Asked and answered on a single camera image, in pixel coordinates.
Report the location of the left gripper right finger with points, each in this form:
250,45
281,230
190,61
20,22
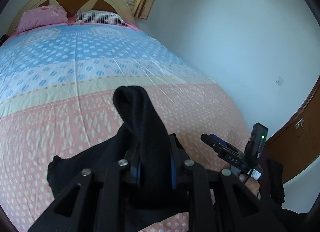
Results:
217,200

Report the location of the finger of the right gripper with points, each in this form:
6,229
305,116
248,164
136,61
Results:
219,143
206,139

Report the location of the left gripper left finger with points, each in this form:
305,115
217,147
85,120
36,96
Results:
95,200

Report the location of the black pants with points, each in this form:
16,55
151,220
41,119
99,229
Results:
152,197

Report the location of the right hand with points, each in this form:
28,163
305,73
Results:
249,182

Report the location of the brown wooden door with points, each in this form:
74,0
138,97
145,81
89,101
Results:
296,144

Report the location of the polka dot bed sheet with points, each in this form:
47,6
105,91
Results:
57,84

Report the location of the striped pillow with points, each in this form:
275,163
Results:
99,17

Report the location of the pink pillow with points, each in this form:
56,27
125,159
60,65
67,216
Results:
41,16

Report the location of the cream wooden headboard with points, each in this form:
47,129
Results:
73,6

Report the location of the black camera box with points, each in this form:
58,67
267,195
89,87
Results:
258,138

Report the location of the white wall socket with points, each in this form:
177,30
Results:
279,81

